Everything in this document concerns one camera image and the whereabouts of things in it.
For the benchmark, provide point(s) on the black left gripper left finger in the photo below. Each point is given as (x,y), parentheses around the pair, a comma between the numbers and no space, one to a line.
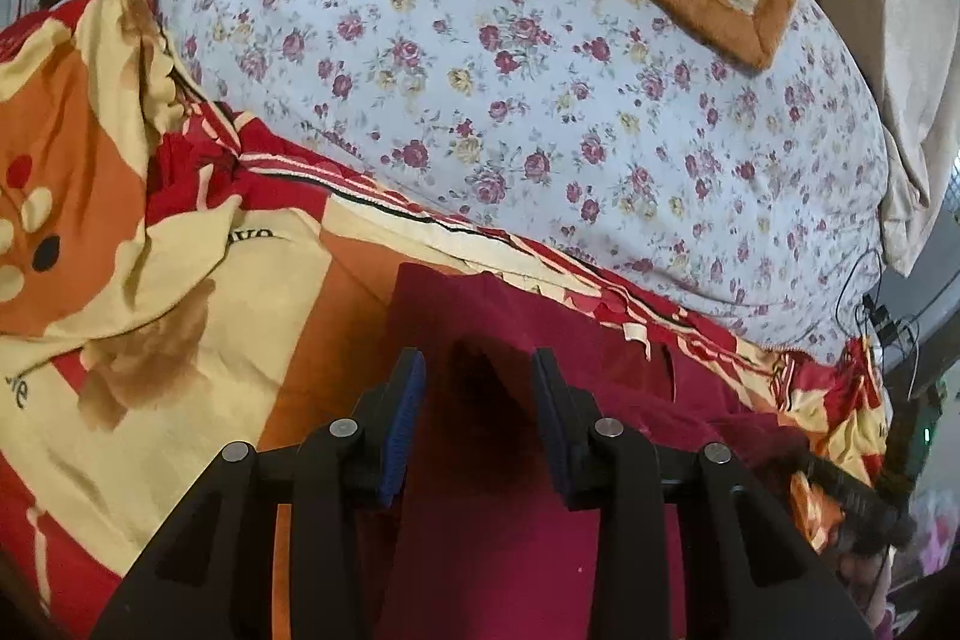
(259,524)

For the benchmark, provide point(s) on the white floral quilt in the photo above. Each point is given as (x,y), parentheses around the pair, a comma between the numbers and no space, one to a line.
(597,126)

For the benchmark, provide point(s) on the orange cream red fleece blanket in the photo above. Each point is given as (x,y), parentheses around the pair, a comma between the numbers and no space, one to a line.
(176,277)

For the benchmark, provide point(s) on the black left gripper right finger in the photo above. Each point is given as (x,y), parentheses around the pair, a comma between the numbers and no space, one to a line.
(690,544)

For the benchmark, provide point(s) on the dark red garment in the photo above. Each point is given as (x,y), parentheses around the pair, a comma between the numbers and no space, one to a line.
(485,548)

